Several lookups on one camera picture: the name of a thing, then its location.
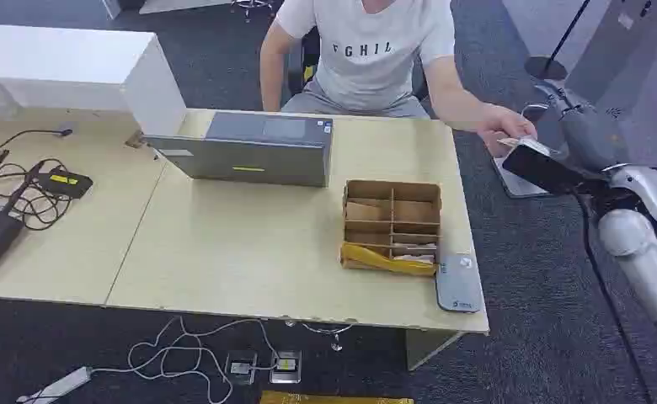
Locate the white cabinet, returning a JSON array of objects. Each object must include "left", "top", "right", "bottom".
[{"left": 0, "top": 24, "right": 188, "bottom": 136}]

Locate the white power strip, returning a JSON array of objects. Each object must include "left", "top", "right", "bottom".
[{"left": 17, "top": 366, "right": 93, "bottom": 404}]

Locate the black coiled cable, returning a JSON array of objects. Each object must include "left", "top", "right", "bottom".
[{"left": 0, "top": 158, "right": 74, "bottom": 232}]

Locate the person's left hand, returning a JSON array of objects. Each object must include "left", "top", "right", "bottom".
[{"left": 476, "top": 104, "right": 537, "bottom": 158}]

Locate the wooden card box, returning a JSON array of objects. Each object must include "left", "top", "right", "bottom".
[{"left": 339, "top": 178, "right": 443, "bottom": 278}]

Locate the grey flat card reader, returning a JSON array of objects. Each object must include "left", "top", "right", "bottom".
[{"left": 435, "top": 253, "right": 483, "bottom": 314}]

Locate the person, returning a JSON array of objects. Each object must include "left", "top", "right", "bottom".
[{"left": 259, "top": 0, "right": 537, "bottom": 158}]

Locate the white floor cable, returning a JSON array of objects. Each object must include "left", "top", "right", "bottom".
[{"left": 89, "top": 316, "right": 280, "bottom": 404}]

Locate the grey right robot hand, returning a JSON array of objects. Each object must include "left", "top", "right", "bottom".
[{"left": 501, "top": 80, "right": 632, "bottom": 195}]

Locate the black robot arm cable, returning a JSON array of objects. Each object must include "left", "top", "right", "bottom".
[{"left": 576, "top": 192, "right": 654, "bottom": 404}]

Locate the black office chair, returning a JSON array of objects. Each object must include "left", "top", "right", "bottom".
[{"left": 286, "top": 26, "right": 322, "bottom": 97}]

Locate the chrome chair base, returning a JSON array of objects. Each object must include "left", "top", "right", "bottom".
[{"left": 230, "top": 0, "right": 275, "bottom": 22}]

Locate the black power adapter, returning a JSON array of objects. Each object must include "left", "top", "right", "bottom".
[{"left": 37, "top": 169, "right": 94, "bottom": 200}]

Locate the grey laptop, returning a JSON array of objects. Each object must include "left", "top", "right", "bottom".
[{"left": 142, "top": 110, "right": 334, "bottom": 189}]

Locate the black stand with round base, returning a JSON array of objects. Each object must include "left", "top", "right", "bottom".
[{"left": 524, "top": 0, "right": 593, "bottom": 82}]

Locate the pale desk leg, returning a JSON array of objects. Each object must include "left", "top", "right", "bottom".
[{"left": 405, "top": 328, "right": 466, "bottom": 373}]

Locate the black cable with plug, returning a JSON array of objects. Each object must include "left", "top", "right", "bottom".
[{"left": 0, "top": 128, "right": 75, "bottom": 156}]

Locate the steel floor socket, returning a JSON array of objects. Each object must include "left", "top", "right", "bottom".
[
  {"left": 269, "top": 350, "right": 302, "bottom": 385},
  {"left": 225, "top": 350, "right": 259, "bottom": 386}
]

